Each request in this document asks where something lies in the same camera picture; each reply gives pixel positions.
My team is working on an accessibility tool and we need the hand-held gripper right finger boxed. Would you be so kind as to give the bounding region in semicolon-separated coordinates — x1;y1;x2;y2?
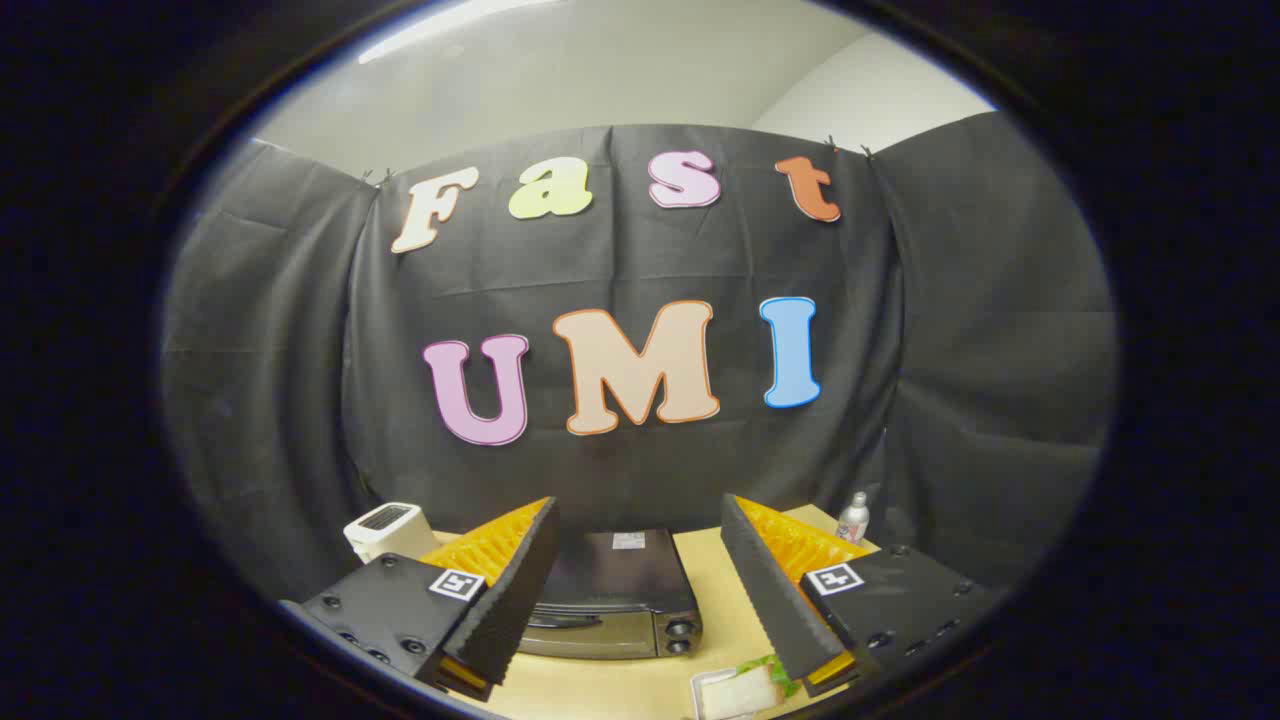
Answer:
719;492;1003;699

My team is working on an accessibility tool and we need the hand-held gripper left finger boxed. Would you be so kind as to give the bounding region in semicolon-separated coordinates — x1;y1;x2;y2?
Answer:
280;496;561;703

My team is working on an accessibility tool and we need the lettuce sandwich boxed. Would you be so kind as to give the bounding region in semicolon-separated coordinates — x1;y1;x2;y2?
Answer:
703;654;803;720

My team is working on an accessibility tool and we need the black toaster oven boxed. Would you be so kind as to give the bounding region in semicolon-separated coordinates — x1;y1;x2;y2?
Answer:
517;529;704;661

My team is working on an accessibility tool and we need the pink and white bottle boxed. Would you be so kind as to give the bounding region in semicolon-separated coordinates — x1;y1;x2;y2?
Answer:
836;492;871;545

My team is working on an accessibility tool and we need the small white appliance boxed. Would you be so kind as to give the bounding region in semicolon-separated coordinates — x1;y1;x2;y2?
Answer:
343;502;439;564

